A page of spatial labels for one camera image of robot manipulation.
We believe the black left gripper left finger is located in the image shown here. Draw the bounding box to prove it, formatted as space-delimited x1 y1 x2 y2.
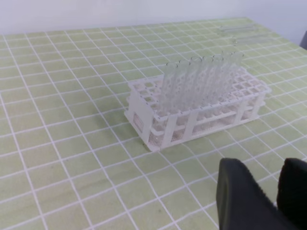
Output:
216 158 297 230

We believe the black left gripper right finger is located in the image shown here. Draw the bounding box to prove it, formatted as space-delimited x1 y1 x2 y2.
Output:
277 158 307 225

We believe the clear glass test tube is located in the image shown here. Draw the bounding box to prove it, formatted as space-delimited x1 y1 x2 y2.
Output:
173 60 190 112
160 62 177 114
220 24 257 33
185 56 202 110
223 52 244 96
233 38 272 46
216 51 232 99
193 56 213 107

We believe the white plastic test tube rack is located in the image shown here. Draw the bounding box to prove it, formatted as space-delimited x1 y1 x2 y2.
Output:
124 68 272 151

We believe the green checkered tablecloth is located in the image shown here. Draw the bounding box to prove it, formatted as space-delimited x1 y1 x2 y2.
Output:
0 18 307 230

